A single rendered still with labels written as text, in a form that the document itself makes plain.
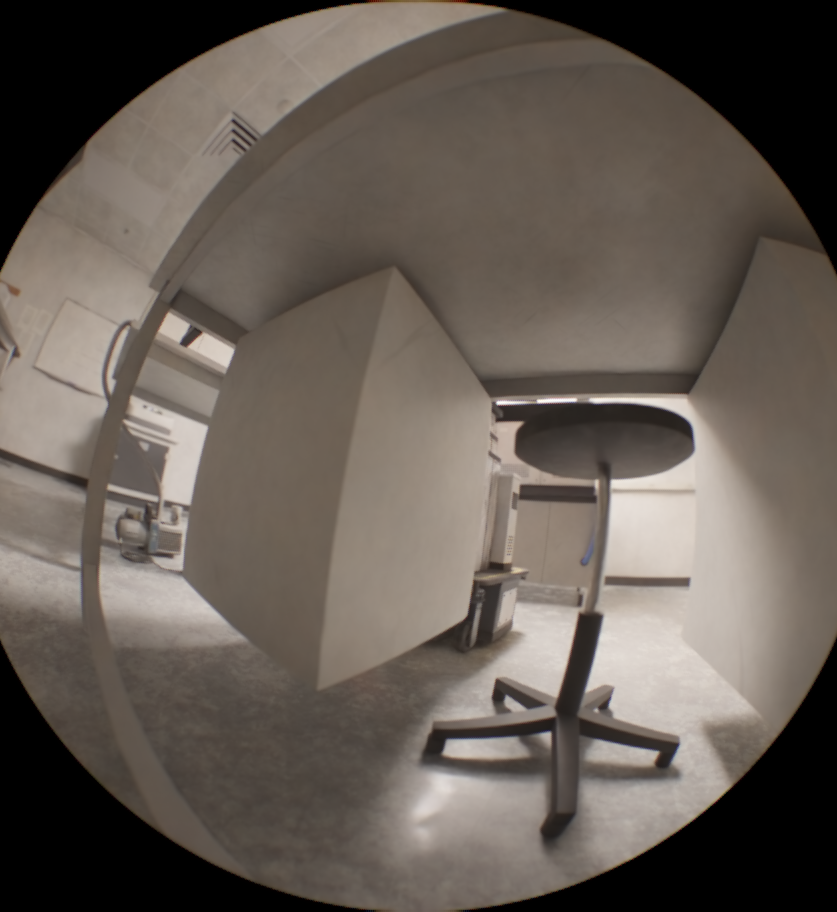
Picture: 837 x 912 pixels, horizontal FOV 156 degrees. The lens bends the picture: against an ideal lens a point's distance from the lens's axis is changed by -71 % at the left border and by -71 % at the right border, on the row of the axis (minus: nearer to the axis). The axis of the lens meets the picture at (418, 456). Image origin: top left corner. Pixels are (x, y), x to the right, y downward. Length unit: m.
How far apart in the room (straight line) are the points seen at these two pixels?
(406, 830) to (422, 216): 0.88
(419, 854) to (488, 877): 0.09
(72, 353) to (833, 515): 4.79
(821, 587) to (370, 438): 0.60
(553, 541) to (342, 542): 1.82
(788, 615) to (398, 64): 0.79
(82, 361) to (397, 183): 4.15
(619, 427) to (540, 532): 1.71
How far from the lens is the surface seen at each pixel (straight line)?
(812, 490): 0.48
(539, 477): 2.22
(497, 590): 1.13
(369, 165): 0.50
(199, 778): 0.55
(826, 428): 0.46
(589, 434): 0.45
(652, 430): 0.46
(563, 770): 0.54
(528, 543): 2.11
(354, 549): 0.39
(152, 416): 3.71
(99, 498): 0.79
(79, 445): 4.27
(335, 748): 0.62
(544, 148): 0.47
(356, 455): 0.38
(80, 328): 4.51
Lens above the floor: 0.42
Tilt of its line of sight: 13 degrees up
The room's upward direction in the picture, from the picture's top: 8 degrees clockwise
